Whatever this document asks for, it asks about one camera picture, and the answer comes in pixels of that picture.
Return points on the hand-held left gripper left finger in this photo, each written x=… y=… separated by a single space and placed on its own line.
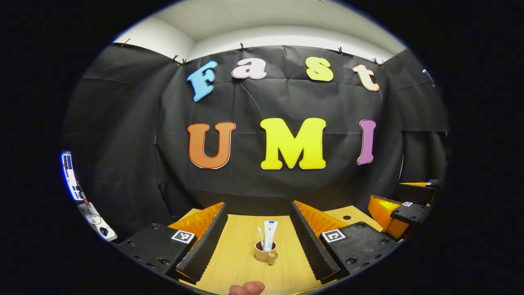
x=206 y=246

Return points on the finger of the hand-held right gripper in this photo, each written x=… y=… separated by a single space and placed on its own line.
x=415 y=192
x=409 y=213

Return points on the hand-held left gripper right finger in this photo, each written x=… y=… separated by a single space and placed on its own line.
x=311 y=246

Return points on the white toothpaste tube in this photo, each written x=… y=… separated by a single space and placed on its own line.
x=270 y=231

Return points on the beige cup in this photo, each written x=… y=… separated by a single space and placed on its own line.
x=262 y=255

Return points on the white toothbrush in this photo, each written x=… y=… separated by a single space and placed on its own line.
x=259 y=232

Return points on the wooden desktop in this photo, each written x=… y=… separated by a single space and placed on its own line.
x=241 y=246

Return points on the black backdrop cloth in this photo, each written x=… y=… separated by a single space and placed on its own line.
x=286 y=184

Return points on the black computer mouse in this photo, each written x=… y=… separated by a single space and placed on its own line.
x=104 y=232

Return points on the white side table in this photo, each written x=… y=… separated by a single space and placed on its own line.
x=96 y=223

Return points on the computer monitor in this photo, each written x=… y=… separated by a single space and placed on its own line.
x=69 y=176

